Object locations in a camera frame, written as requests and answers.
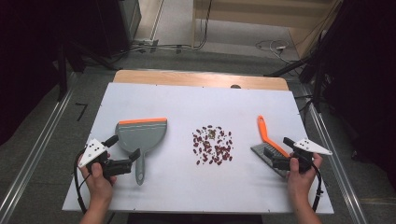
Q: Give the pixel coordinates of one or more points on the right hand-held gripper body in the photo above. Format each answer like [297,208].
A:
[306,149]

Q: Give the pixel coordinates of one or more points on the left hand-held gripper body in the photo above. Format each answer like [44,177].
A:
[93,151]

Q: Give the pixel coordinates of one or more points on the grey dustpan with orange lip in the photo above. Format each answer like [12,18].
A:
[141,137]

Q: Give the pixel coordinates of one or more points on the pile of red beans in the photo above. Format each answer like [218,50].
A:
[213,146]

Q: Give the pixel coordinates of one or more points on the person's right hand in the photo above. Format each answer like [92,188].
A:
[300,180]

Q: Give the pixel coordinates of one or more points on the person's left hand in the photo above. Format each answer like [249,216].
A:
[98,183]

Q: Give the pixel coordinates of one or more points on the dark curtain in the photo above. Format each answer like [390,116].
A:
[21,62]
[364,77]

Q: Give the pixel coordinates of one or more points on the metal floor rail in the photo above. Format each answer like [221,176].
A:
[34,152]
[336,168]

